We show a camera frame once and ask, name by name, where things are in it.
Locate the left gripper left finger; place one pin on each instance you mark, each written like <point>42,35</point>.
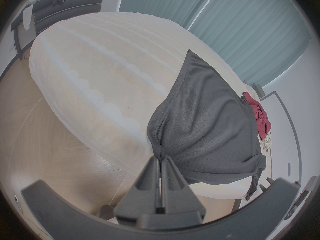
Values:
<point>142,196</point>

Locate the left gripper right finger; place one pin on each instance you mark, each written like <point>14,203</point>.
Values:
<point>180,196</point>

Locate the black T-shirt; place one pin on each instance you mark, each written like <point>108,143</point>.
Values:
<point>207,129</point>

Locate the bed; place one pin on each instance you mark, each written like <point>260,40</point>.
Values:
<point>100,71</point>

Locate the white printed garment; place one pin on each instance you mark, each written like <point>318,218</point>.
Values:
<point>266,140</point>

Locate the dark red garment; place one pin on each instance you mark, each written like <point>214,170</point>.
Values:
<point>261,119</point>

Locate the grey bedside table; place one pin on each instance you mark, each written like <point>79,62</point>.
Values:
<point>258,89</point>

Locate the blue-green curtain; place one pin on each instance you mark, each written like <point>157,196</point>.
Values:
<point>162,1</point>
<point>255,29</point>

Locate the black chest of drawers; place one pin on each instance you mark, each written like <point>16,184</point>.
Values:
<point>70,11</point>

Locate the white cloth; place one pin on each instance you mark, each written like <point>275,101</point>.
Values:
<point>27,19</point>

